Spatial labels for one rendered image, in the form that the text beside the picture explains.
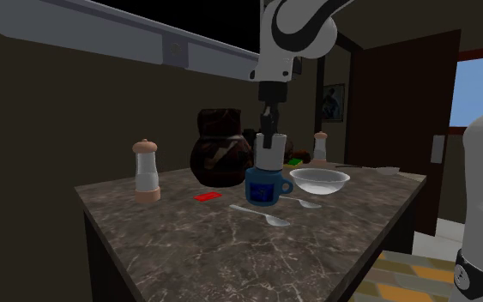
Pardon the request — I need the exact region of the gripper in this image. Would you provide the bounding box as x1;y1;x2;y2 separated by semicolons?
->
258;81;288;150

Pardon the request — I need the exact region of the white cylindrical cup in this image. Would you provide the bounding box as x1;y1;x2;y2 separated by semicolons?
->
253;132;288;172

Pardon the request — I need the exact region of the brown lump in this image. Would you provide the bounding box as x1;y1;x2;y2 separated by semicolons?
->
283;142;311;165

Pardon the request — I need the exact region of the small clear salt mill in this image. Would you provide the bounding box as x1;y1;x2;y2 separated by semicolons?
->
312;130;329;165

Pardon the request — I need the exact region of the dark brown patterned jug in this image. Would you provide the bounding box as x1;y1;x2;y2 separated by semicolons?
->
189;108;255;189

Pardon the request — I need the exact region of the blue mug with picture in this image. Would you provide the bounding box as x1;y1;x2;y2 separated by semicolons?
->
245;166;295;208

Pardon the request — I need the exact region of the white bowl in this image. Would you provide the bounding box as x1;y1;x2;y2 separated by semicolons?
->
288;167;351;196

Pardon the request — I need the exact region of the short silver spoon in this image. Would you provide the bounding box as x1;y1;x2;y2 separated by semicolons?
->
280;195;323;209

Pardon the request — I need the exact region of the long silver spoon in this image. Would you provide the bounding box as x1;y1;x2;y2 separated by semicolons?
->
228;203;292;228

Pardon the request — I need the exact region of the red card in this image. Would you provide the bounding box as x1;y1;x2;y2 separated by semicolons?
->
193;190;224;203

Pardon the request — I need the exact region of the dark brown door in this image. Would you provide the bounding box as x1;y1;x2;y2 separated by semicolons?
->
345;28;462;238

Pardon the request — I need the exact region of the large clear salt mill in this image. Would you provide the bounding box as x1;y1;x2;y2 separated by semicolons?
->
131;138;162;205

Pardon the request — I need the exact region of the grey overhead hood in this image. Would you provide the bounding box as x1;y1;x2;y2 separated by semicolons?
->
0;0;264;83

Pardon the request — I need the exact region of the framed wall picture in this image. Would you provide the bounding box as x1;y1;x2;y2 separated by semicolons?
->
322;82;347;124

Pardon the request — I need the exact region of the dark-handled silver ladle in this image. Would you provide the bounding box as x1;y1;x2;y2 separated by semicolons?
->
334;164;401;176

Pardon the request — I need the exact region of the white light switch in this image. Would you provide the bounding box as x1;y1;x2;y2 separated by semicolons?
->
430;134;447;165

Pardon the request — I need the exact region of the window with red frame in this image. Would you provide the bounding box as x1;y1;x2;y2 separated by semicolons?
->
449;45;483;136

